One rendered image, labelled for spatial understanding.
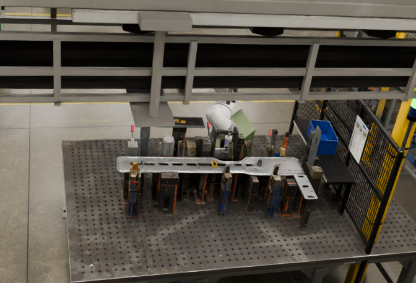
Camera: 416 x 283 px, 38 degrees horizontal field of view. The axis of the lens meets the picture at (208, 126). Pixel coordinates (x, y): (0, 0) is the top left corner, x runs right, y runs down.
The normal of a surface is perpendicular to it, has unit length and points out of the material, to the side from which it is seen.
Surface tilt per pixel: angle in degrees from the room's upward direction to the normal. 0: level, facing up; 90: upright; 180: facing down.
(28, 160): 0
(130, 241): 0
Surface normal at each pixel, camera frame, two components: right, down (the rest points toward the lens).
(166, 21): 0.24, 0.52
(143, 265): 0.12, -0.86
